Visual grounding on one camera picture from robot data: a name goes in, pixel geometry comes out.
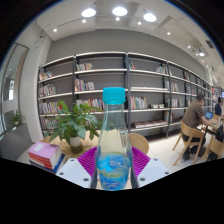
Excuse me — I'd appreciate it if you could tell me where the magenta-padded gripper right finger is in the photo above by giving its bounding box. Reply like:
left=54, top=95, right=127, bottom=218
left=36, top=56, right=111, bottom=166
left=130, top=146, right=171, bottom=189

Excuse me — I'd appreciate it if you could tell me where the group of wooden frame chairs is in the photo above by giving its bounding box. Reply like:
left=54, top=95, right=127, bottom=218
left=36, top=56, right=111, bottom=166
left=172, top=113, right=224, bottom=167

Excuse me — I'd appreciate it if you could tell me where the group of ceiling lights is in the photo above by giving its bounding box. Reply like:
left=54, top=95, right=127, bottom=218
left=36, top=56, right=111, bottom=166
left=51, top=5, right=206, bottom=58

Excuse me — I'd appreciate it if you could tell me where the red book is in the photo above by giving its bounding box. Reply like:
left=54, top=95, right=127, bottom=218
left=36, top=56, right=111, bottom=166
left=29, top=153, right=63, bottom=168

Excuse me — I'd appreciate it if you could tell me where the person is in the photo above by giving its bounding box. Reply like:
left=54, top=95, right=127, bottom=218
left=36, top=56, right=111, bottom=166
left=181, top=93, right=213, bottom=161
left=214, top=96, right=224, bottom=116

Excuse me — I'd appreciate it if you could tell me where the open laptop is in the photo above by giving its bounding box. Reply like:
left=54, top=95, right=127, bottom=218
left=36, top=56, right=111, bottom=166
left=203, top=110, right=214, bottom=120

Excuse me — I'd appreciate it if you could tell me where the clear bottle with blue cap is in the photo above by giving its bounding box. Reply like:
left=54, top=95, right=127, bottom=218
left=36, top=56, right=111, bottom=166
left=95, top=87, right=134, bottom=192

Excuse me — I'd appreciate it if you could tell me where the green plant by window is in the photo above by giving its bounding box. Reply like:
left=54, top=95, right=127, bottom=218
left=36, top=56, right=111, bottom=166
left=12, top=110, right=25, bottom=127

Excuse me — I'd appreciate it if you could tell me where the wooden shell chair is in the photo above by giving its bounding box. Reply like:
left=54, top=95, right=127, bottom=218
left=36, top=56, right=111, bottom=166
left=128, top=132, right=150, bottom=155

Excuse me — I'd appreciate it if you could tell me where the grey wall shelf unit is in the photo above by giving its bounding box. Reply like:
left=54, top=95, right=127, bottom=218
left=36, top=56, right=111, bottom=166
left=36, top=50, right=214, bottom=139

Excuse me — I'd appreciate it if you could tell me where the green potted table plant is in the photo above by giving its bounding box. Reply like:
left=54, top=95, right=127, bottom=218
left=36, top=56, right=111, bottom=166
left=49, top=100, right=104, bottom=154

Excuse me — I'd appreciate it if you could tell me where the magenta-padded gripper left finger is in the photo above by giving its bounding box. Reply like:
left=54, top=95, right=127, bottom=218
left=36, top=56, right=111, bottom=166
left=55, top=146, right=99, bottom=190

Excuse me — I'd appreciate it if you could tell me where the pink-covered book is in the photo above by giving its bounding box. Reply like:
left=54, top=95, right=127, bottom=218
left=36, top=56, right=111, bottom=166
left=27, top=141, right=62, bottom=162

